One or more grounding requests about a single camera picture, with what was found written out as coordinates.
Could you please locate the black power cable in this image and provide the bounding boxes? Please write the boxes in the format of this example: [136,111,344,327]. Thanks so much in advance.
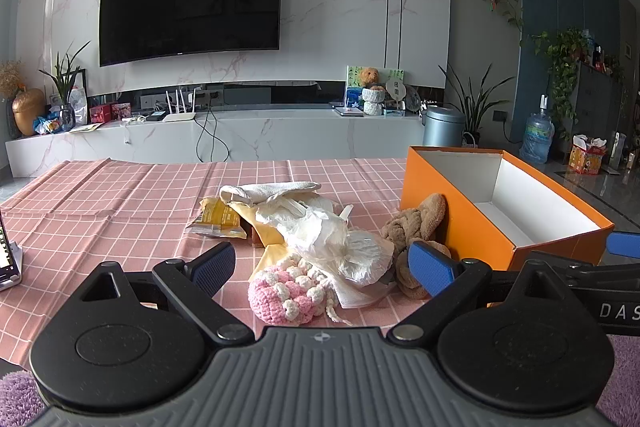
[194,106,231,163]

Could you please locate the white cable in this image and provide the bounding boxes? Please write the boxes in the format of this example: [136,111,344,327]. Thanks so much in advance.
[121,116,147,146]

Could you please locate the orange cardboard box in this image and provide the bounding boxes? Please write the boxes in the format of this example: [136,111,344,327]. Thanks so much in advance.
[399,146,615,273]

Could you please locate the brown teddy bear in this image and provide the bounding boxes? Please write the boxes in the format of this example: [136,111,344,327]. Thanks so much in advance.
[358,66,384,89]

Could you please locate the pale yellow cloth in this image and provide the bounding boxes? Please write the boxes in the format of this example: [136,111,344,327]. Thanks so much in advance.
[227,202,301,269]

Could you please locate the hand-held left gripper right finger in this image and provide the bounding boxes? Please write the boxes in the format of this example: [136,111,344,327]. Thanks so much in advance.
[387,241,575,345]

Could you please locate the round paper fan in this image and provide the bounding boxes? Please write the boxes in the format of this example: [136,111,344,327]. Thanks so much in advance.
[384,79,406,112]

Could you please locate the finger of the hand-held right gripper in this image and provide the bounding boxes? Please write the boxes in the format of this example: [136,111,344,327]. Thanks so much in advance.
[604,230,640,259]
[530,250,640,284]

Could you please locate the smartphone on white stand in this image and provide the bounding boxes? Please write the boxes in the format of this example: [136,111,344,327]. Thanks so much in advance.
[0,214,25,292]

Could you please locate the black wall television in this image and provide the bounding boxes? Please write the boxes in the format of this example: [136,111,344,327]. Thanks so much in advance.
[98,0,285,68]

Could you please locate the white cloth glove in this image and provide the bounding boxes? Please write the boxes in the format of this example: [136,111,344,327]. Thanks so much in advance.
[219,180,321,208]

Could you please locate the brown plush toy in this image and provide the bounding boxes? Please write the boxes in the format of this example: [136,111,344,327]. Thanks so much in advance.
[380,193,449,301]

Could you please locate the painted picture card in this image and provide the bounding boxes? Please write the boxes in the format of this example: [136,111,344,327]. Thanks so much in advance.
[345,65,366,110]

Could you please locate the white router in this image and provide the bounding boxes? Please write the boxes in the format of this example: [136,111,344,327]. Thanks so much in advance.
[163,89,197,123]

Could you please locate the yellow snack packet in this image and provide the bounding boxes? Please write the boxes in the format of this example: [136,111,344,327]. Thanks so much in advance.
[185,196,249,241]

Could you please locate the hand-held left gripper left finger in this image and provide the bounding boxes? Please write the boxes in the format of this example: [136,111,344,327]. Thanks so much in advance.
[80,242,256,346]

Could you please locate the long-leaved potted plant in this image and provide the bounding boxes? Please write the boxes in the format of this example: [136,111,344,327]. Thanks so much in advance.
[438,64,516,147]

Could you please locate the pink white crocheted pouch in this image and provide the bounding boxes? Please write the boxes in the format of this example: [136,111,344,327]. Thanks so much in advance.
[248,254,354,326]

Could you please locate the green plant in glass vase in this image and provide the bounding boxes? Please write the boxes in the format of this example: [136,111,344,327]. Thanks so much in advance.
[39,40,92,130]

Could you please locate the orange tissue box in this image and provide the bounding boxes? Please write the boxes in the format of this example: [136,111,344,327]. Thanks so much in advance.
[568,134,609,176]

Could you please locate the dried flowers in dark vase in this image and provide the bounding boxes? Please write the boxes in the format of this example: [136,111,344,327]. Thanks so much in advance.
[0,60,24,140]

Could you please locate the pink checked tablecloth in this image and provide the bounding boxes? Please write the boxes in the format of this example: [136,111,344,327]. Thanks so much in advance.
[0,157,506,373]

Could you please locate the leafy pothos plant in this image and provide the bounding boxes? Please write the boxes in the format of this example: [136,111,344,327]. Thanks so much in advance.
[532,27,592,140]

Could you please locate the white marble television console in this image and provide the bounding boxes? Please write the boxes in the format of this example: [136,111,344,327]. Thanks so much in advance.
[5,104,427,178]

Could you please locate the dark grey cabinet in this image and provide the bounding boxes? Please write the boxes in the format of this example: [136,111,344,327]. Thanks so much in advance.
[570,59,632,148]

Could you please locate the white plastic shopping bag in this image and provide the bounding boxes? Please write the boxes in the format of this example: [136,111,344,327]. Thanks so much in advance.
[70,69,89,126]

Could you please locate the grey round trash can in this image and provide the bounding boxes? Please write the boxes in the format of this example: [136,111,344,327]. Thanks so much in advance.
[422,105,467,149]

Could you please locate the white ceramic pot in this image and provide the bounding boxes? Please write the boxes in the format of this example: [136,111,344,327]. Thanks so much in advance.
[360,86,387,116]

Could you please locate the golden acorn-shaped vase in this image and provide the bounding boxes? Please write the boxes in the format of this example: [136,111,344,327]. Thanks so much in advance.
[12,88,47,137]

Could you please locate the blue water jug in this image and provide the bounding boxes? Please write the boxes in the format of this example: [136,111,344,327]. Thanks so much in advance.
[519,95,555,164]

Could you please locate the decorative plate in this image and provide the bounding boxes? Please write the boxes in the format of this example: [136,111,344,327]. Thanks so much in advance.
[403,85,424,113]

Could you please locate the blue snack bag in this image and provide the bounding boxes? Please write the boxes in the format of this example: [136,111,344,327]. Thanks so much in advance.
[33,114,64,134]

